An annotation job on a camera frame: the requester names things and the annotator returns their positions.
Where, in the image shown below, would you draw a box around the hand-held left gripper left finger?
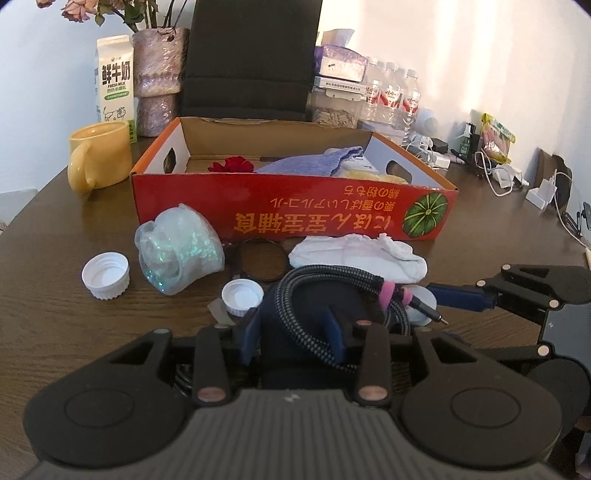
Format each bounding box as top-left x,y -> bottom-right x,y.
105,306 -> 266,408

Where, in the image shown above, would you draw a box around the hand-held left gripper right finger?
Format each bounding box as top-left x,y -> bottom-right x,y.
322,307 -> 481,409

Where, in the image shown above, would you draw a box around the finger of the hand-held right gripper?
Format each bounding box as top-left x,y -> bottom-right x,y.
443,329 -> 555,365
426,264 -> 591,324

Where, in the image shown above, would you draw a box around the dark navy pouch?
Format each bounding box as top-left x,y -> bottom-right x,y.
256,281 -> 393,393

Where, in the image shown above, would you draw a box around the white bottle cap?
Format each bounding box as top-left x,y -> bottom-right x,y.
221,280 -> 265,319
82,251 -> 130,301
406,284 -> 437,326

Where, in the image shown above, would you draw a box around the grey braided charging cable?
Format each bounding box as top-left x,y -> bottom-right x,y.
173,264 -> 448,398

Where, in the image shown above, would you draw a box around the white sock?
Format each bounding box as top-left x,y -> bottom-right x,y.
288,233 -> 428,284

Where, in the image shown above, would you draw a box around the iridescent plastic bag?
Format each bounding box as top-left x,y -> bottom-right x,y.
134,203 -> 226,296

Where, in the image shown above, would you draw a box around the red cardboard box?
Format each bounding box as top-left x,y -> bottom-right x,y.
130,116 -> 459,241

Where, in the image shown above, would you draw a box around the white cotton swab box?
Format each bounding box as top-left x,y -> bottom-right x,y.
339,154 -> 376,175

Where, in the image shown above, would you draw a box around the purple knitted drawstring pouch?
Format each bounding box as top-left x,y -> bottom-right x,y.
254,145 -> 365,177

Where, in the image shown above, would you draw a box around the red fabric rose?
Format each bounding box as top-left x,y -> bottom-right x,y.
208,156 -> 256,174

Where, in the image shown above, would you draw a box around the small grey card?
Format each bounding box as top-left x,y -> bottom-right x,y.
208,298 -> 241,326

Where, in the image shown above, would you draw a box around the white plug adapter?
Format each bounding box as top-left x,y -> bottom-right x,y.
492,164 -> 525,190

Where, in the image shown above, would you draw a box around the yellow plush toy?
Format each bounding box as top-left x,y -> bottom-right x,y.
342,168 -> 414,185

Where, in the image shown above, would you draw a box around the small green bottle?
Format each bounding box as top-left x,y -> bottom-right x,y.
459,122 -> 478,162

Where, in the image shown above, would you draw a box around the brown cardboard piece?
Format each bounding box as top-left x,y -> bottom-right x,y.
536,148 -> 573,204

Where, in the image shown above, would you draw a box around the yellow snack packet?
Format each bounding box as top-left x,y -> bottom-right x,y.
478,113 -> 515,164

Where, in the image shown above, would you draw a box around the clear jar of seeds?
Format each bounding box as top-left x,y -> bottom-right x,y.
307,88 -> 363,130

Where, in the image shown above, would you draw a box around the yellow mug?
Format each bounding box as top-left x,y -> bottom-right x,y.
68,121 -> 134,192

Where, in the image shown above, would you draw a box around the flat white box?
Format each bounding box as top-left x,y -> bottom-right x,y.
311,76 -> 365,95

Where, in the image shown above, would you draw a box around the purple tissue pack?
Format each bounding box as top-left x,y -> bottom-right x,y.
314,28 -> 369,86

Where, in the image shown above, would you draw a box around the purple textured vase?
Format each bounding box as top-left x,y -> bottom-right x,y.
132,27 -> 190,138

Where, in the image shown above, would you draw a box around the black paper bag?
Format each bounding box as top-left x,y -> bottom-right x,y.
179,0 -> 324,123

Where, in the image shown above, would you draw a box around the white milk carton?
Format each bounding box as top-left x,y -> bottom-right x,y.
95,34 -> 138,141

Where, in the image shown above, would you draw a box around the dried pink rose bouquet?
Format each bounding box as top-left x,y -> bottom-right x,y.
37,0 -> 190,33

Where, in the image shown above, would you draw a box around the thin white cable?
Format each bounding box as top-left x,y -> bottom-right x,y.
554,173 -> 587,245

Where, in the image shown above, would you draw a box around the white wall charger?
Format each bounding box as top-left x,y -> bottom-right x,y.
525,168 -> 561,210

